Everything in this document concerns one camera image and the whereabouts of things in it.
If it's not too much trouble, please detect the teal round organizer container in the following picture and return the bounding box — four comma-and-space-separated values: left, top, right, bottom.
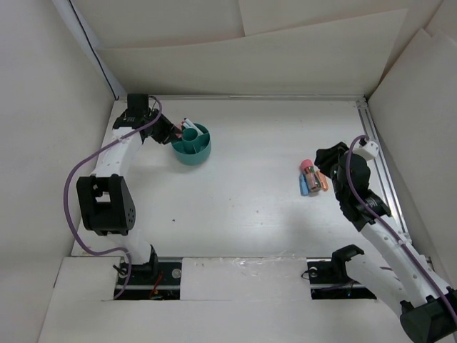
171, 123, 211, 166

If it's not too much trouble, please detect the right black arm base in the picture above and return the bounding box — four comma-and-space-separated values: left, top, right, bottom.
301, 244, 376, 300

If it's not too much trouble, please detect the orange translucent eraser case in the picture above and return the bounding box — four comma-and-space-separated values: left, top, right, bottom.
316, 171, 329, 192

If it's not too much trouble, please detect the pink capped pencil tube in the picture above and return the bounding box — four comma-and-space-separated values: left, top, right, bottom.
300, 159, 321, 193

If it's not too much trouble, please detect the blue translucent eraser case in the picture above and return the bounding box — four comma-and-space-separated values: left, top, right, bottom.
298, 174, 309, 197

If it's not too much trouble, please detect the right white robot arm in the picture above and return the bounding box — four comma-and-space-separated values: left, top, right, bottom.
314, 136, 456, 342

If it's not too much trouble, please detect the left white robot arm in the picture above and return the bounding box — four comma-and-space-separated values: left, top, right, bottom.
76, 94, 182, 284

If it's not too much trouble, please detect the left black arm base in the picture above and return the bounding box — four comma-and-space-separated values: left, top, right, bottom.
113, 248, 183, 301

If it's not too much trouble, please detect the blue capped white marker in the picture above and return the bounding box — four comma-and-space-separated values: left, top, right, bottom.
183, 118, 203, 136

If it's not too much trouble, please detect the aluminium rail right side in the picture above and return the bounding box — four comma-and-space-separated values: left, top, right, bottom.
356, 98, 412, 242

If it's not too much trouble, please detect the pink translucent eraser case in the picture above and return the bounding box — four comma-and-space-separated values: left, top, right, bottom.
174, 124, 183, 139

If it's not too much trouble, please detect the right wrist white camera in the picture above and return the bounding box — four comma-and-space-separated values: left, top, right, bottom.
356, 141, 379, 161

